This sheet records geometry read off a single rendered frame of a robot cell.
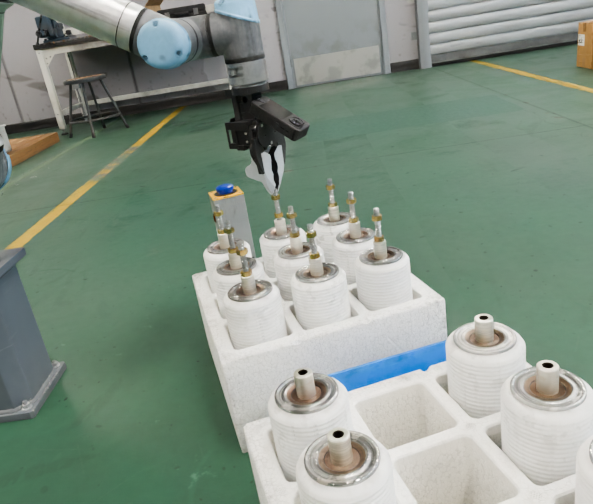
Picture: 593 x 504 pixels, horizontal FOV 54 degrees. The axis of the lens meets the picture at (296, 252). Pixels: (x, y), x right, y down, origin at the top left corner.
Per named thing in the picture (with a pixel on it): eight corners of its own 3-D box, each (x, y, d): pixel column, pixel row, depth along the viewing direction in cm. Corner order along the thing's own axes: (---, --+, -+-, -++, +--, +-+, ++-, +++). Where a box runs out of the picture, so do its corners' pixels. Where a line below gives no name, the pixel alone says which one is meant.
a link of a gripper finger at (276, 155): (267, 186, 123) (258, 143, 119) (289, 187, 119) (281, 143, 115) (257, 191, 120) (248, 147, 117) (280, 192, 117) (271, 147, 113)
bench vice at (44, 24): (52, 43, 504) (43, 13, 494) (72, 40, 503) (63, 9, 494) (32, 46, 465) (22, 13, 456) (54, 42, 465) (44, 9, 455)
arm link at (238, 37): (213, 1, 109) (258, -6, 108) (225, 63, 113) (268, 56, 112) (204, 1, 101) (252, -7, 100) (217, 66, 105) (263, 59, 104)
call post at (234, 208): (239, 324, 140) (212, 201, 128) (233, 312, 146) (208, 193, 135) (267, 316, 141) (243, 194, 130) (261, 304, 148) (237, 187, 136)
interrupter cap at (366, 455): (318, 500, 54) (317, 494, 53) (295, 448, 60) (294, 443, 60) (393, 474, 55) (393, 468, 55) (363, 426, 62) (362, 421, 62)
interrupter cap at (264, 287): (267, 302, 92) (266, 298, 92) (222, 304, 94) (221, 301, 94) (277, 281, 99) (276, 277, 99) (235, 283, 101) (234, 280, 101)
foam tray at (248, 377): (242, 454, 97) (221, 363, 91) (208, 345, 133) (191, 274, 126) (451, 386, 106) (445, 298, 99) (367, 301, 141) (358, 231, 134)
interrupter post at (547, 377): (545, 400, 61) (545, 374, 60) (530, 388, 63) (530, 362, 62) (564, 394, 62) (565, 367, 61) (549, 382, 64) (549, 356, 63)
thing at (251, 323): (289, 399, 98) (271, 303, 91) (235, 399, 100) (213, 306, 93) (300, 366, 107) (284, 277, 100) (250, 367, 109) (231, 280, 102)
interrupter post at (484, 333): (481, 347, 72) (480, 324, 71) (470, 338, 74) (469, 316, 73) (498, 342, 72) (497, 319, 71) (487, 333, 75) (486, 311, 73)
